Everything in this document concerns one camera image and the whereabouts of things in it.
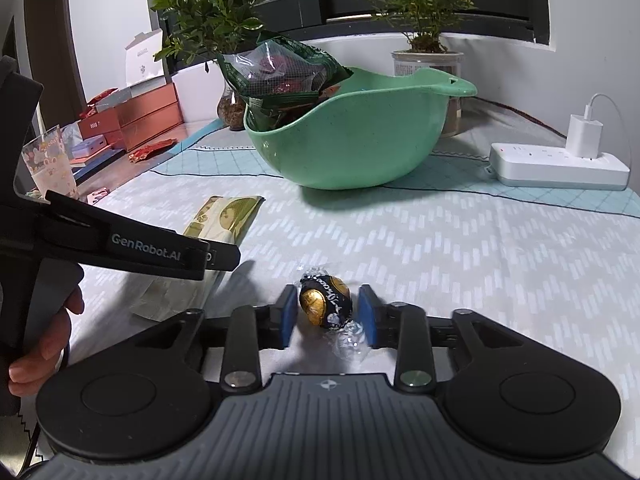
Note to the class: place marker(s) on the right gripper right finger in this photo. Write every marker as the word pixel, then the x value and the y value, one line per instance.
pixel 404 328

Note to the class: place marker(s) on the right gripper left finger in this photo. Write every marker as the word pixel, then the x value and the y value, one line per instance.
pixel 251 330

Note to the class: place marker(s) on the black gold chocolate ball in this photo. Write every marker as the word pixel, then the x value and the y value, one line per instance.
pixel 327 303

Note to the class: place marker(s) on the green snack bag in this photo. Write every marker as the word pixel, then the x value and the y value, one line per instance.
pixel 281 80

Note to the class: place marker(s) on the person's left hand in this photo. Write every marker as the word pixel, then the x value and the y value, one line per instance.
pixel 28 374

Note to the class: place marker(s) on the patterned drinking glass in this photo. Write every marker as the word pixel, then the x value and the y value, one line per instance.
pixel 49 165

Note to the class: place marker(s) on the purple small box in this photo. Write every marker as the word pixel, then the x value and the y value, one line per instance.
pixel 89 146

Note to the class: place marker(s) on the gold snack pouch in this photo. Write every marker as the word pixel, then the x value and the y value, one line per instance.
pixel 221 223

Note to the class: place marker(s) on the red wrapped candy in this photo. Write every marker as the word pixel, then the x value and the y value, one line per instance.
pixel 151 150

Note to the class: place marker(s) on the orange storage boxes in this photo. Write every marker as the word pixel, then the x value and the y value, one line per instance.
pixel 136 121

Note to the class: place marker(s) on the white open gift box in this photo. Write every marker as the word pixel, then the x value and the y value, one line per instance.
pixel 140 63

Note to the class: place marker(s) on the green plastic snack bowl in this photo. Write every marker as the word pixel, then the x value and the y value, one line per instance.
pixel 375 129

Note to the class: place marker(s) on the white power strip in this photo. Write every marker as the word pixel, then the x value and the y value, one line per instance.
pixel 537 166

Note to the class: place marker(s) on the white USB charger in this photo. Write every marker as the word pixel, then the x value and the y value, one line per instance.
pixel 583 137

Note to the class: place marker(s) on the leafy plant in glass vase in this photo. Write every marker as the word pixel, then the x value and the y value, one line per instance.
pixel 207 29

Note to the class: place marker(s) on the feathery plant in white pot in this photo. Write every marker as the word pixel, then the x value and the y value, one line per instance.
pixel 422 22

